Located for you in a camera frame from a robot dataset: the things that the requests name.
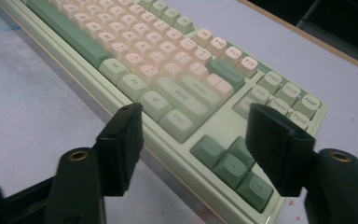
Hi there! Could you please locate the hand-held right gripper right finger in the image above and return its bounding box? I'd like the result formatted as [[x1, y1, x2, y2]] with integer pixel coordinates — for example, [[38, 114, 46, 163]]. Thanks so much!
[[245, 102, 316, 198]]

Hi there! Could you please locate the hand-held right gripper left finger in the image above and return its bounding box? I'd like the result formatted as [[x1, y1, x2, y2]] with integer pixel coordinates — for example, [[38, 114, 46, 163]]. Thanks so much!
[[93, 102, 145, 198]]

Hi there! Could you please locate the green and pink mechanical keyboard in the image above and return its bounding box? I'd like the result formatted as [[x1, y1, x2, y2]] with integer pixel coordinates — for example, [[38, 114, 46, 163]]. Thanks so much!
[[0, 0, 328, 224]]

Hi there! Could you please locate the wooden table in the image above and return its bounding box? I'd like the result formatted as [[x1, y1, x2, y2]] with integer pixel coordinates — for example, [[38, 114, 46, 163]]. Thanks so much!
[[237, 0, 358, 77]]

